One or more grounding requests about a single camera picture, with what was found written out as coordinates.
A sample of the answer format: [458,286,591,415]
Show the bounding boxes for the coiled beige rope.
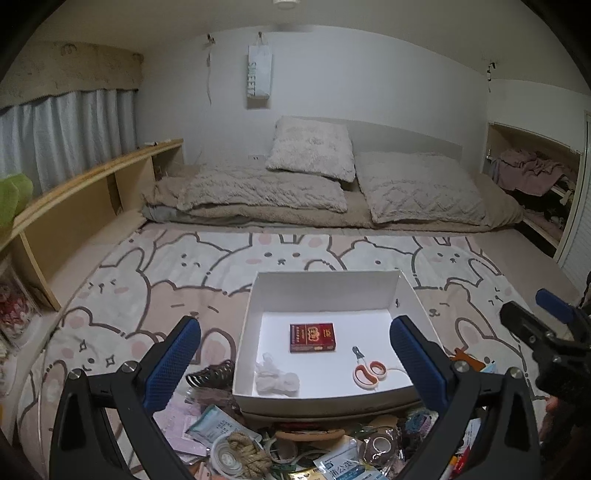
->
[226,432,273,479]

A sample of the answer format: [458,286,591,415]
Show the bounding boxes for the beige duvet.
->
[140,161,525,230]

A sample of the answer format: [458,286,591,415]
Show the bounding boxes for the blue and white packet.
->
[313,438,385,480]

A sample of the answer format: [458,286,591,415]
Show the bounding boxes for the beige curtain valance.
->
[0,40,145,112]

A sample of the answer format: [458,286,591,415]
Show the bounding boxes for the pile of pink clothes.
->
[489,147,578,195]

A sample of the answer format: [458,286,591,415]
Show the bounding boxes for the red cigarette box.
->
[289,322,337,354]

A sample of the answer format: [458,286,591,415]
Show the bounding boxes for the quilted beige pillow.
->
[355,152,491,226]

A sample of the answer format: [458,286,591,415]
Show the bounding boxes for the green plush toy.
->
[0,174,34,230]

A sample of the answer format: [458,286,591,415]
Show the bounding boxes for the white cardboard box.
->
[231,270,445,415]

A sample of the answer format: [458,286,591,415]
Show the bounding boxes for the dark hair claw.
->
[187,360,236,388]

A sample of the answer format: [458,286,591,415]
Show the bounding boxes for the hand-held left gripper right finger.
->
[389,315,541,480]

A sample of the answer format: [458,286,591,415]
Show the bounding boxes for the white and orange scissors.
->
[351,346,408,388]

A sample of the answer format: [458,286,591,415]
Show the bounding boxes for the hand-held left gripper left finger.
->
[48,315,203,480]

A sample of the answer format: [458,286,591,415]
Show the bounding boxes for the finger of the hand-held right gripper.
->
[536,288,591,326]
[499,301,574,354]

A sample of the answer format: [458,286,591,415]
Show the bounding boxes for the folded quilted beige blanket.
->
[177,165,348,214]

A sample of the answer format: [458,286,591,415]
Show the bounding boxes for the white paper bag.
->
[246,32,273,100]

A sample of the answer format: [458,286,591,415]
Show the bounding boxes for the fluffy beige pillow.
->
[265,116,356,182]

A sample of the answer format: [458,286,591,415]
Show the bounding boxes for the white tape roll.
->
[209,436,246,476]

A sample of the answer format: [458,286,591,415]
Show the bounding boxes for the round cork coaster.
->
[272,426,348,442]

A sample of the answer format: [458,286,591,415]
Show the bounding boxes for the floral printed cloth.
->
[0,276,38,343]

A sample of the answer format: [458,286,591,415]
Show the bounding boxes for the pale blue curtain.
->
[0,87,140,195]

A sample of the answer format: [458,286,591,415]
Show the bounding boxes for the wooden bedside shelf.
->
[0,138,185,313]

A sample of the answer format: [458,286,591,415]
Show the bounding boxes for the pink packet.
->
[154,399,200,452]

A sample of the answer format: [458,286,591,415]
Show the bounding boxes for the white knotted cloth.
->
[255,353,301,396]

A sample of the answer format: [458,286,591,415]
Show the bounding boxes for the wooden wall closet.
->
[480,120,583,256]

